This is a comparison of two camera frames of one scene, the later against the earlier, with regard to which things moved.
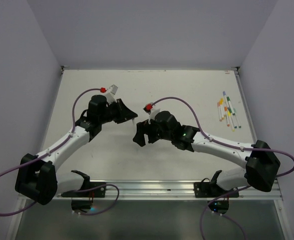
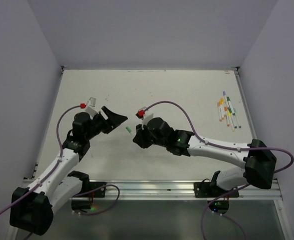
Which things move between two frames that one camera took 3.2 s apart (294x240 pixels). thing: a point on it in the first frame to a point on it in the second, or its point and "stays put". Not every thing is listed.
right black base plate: (211, 190) stays put
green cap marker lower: (232, 116) stays put
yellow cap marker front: (221, 105) stays put
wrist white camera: (152, 114) to (143, 114)
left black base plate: (99, 192) stays put
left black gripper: (124, 114) to (113, 120)
